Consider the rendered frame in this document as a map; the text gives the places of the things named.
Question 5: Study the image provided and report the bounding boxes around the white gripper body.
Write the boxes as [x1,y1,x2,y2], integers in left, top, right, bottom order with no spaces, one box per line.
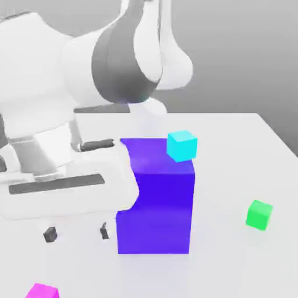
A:
[0,146,141,221]

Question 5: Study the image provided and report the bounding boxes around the small magenta cube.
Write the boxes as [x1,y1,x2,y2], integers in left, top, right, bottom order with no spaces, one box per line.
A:
[24,282,61,298]

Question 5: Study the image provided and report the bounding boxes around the small cyan cube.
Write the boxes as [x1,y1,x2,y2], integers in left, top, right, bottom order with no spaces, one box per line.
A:
[166,130,198,163]

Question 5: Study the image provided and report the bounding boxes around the small green cube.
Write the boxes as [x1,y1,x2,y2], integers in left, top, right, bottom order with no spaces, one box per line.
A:
[245,200,274,232]

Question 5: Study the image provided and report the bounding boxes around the large blue box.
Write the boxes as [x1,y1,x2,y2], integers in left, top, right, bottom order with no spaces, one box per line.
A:
[115,137,196,255]

